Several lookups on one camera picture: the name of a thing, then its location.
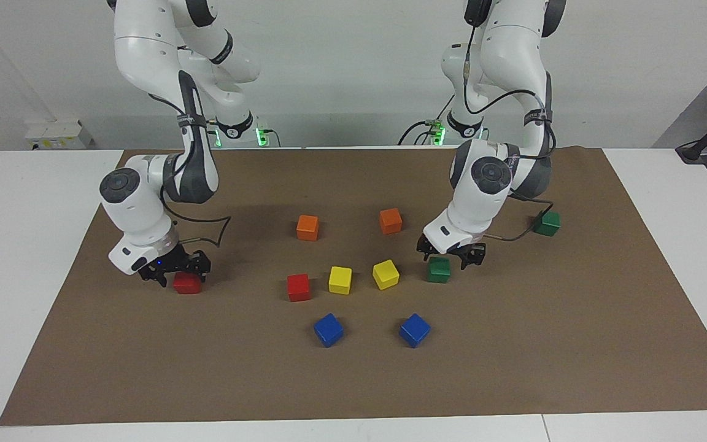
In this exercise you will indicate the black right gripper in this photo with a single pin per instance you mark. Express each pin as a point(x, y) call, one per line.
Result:
point(178, 263)

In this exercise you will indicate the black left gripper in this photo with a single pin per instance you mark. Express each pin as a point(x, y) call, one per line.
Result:
point(452, 248)

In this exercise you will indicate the red wooden block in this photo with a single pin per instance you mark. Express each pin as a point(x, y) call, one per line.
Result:
point(298, 288)
point(186, 285)

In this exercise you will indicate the green wooden block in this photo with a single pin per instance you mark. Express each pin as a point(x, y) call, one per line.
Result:
point(547, 224)
point(438, 271)

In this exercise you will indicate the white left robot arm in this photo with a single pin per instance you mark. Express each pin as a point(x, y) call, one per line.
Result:
point(482, 196)

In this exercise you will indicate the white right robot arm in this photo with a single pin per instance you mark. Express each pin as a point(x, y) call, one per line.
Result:
point(139, 209)

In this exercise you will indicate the yellow wooden block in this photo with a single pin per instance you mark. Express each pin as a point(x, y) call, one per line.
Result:
point(340, 280)
point(386, 274)

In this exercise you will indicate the orange wooden block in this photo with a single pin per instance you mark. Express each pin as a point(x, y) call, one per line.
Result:
point(391, 221)
point(307, 228)

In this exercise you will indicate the brown table mat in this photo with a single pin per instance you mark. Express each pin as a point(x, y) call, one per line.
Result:
point(145, 337)

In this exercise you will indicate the blue wooden block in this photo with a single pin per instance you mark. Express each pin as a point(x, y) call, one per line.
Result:
point(328, 330)
point(415, 330)

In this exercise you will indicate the white power strip box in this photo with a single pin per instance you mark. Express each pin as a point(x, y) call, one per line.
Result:
point(56, 134)

